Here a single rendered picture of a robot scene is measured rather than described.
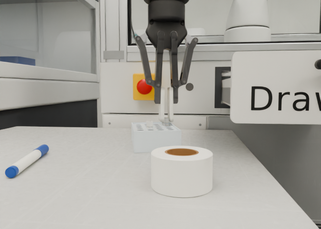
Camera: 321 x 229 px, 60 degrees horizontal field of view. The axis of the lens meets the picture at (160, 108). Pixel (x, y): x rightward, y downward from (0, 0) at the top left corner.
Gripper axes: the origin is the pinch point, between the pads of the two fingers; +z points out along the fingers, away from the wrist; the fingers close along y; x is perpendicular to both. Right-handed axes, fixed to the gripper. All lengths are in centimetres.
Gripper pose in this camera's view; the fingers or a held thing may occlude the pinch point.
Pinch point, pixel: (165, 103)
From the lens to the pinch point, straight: 57.6
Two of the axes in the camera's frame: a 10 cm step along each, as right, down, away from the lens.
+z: 0.0, 10.0, 0.8
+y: -9.9, 0.1, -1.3
